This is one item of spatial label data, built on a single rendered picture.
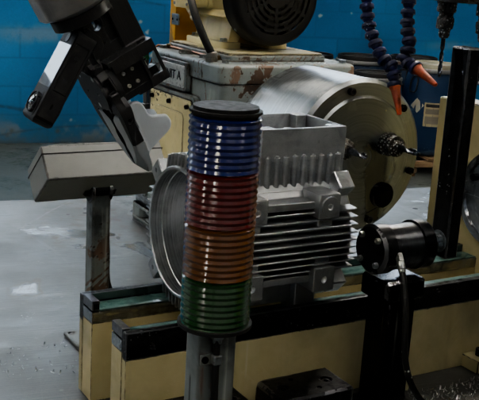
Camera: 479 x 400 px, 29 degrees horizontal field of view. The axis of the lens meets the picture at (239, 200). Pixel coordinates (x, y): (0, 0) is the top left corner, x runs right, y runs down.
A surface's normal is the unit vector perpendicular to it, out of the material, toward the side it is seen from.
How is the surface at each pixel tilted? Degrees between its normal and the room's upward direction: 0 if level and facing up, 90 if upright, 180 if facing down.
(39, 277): 0
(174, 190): 118
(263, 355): 90
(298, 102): 51
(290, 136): 90
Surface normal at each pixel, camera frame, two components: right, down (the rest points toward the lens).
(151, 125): 0.52, 0.29
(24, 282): 0.06, -0.97
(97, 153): 0.43, -0.41
